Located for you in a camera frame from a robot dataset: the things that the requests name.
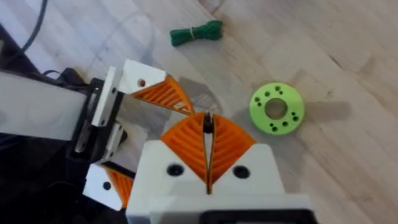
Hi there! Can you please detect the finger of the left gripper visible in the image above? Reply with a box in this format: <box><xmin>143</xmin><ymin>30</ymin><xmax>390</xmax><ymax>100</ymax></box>
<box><xmin>117</xmin><ymin>58</ymin><xmax>196</xmax><ymax>116</ymax></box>
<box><xmin>82</xmin><ymin>161</ymin><xmax>137</xmax><ymax>212</ymax></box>

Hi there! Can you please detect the green vegetable bundle toy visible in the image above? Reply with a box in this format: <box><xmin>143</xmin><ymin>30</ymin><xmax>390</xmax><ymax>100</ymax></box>
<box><xmin>169</xmin><ymin>19</ymin><xmax>224</xmax><ymax>47</ymax></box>

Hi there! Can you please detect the black cable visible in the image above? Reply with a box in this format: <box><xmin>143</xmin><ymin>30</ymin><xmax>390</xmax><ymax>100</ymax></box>
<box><xmin>21</xmin><ymin>0</ymin><xmax>49</xmax><ymax>53</ymax></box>

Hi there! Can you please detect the green disc with holes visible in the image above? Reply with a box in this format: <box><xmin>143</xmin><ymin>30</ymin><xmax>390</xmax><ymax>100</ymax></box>
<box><xmin>248</xmin><ymin>82</ymin><xmax>306</xmax><ymax>136</ymax></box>

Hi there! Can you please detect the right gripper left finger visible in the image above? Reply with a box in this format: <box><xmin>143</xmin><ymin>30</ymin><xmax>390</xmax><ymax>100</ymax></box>
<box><xmin>125</xmin><ymin>111</ymin><xmax>209</xmax><ymax>218</ymax></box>

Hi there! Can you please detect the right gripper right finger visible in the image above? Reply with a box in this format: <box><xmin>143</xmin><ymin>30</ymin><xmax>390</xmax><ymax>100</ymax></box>
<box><xmin>208</xmin><ymin>113</ymin><xmax>287</xmax><ymax>196</ymax></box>

